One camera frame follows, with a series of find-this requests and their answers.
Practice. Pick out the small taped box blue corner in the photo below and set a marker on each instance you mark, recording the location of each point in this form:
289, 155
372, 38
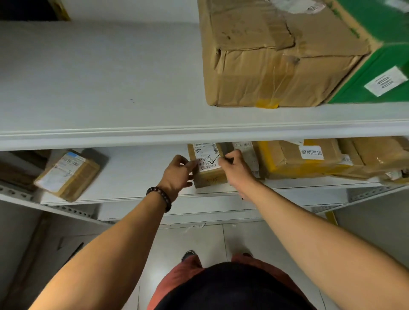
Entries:
76, 182

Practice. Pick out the yellow taped panel frame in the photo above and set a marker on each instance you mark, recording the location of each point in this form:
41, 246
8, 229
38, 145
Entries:
19, 172

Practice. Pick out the person's black shirt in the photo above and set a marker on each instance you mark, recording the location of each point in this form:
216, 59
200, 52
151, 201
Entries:
233, 287

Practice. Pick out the person's right hand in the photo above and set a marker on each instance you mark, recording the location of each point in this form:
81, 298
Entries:
239, 174

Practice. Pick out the small box with checkmark label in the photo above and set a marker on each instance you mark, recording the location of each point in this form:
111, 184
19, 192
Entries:
207, 179

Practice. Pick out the person's left forearm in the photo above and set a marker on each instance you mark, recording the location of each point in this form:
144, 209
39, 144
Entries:
105, 262

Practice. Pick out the person's right forearm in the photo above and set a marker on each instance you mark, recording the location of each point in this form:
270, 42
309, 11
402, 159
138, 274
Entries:
319, 242

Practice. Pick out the person's left hand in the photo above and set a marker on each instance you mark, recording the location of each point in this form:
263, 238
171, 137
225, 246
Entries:
177, 179

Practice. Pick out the brown box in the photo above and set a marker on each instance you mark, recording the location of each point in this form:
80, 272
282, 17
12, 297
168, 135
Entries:
271, 73

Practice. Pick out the black tripod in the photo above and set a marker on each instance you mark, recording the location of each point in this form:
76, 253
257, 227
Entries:
76, 249

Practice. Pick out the plain green cardboard box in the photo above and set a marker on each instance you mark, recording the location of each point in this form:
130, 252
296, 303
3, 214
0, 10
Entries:
383, 32

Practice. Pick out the person's red trouser leg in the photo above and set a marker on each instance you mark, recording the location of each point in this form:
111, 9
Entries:
271, 271
179, 274

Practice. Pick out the person's black shoe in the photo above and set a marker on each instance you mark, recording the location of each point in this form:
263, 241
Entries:
188, 254
247, 255

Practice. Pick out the yellow-taped cardboard parcel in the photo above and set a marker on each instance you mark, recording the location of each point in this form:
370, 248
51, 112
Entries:
281, 159

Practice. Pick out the white metal shelf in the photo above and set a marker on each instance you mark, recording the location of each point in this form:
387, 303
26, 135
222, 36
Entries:
96, 80

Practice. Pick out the narrow box with long label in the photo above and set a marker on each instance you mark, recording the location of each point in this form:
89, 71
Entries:
249, 153

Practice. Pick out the plain yellow tape line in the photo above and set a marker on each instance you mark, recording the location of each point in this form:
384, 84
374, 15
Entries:
330, 218

